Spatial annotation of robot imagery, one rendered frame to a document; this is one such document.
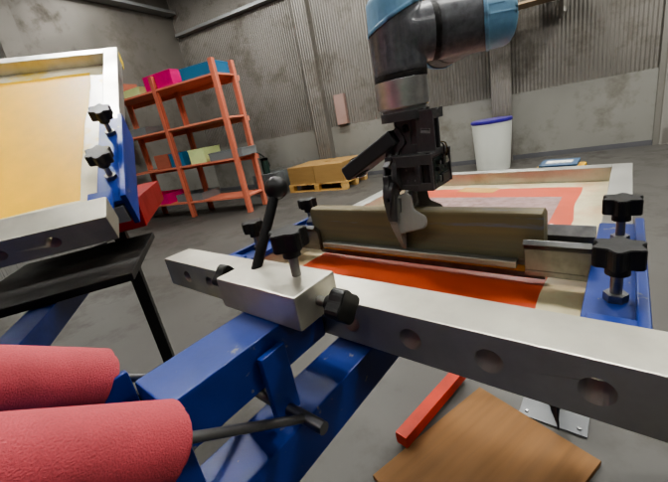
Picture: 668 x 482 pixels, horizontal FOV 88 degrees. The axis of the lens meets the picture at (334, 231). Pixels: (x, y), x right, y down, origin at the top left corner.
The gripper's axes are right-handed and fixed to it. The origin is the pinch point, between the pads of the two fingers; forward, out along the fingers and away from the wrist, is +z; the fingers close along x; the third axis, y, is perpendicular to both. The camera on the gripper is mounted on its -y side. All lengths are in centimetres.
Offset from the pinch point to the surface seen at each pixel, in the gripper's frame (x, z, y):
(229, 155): 295, 2, -480
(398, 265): -0.9, 5.6, -2.1
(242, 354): -36.3, -2.8, 3.0
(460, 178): 57, 3, -11
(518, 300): -5.9, 5.6, 18.2
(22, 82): -19, -47, -105
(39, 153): -29, -25, -71
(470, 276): -1.3, 5.6, 10.6
